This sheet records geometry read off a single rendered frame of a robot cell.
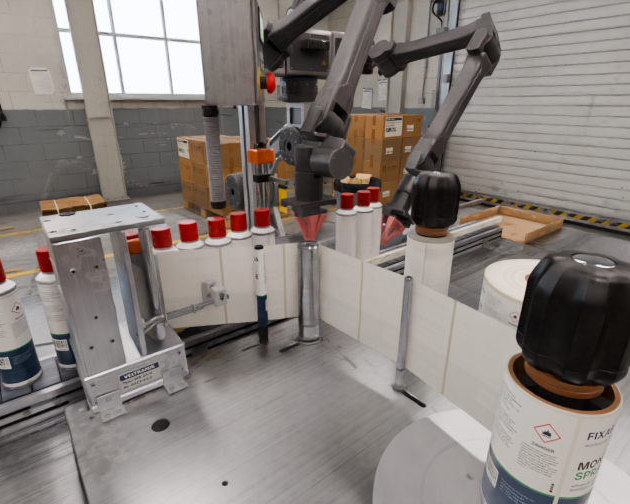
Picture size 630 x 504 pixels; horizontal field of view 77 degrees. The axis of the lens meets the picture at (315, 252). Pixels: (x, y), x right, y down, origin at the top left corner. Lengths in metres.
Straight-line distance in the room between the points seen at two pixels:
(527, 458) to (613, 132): 4.77
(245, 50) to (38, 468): 0.71
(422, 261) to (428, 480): 0.36
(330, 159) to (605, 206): 4.61
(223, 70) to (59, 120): 5.38
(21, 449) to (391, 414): 0.53
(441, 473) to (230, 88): 0.68
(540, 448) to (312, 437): 0.28
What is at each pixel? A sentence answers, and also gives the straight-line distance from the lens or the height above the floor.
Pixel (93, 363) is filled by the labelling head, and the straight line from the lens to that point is 0.63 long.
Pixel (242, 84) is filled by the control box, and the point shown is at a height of 1.32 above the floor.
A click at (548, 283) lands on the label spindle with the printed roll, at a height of 1.16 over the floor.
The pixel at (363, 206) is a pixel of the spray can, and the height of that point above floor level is 1.05.
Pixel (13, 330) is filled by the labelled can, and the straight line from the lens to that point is 0.74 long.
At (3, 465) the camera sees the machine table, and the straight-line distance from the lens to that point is 0.74.
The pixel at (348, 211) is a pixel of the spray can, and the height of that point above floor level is 1.05.
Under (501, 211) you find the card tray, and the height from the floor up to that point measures 0.85.
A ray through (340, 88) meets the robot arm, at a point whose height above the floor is 1.32.
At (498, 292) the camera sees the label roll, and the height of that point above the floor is 1.02.
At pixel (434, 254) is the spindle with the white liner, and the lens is 0.72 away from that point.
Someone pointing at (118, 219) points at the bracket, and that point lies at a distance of 0.59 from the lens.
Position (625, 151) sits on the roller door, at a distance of 5.07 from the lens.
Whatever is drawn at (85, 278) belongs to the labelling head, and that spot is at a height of 1.08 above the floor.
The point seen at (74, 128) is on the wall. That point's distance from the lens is 6.13.
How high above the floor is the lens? 1.29
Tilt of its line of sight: 21 degrees down
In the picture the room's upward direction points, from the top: straight up
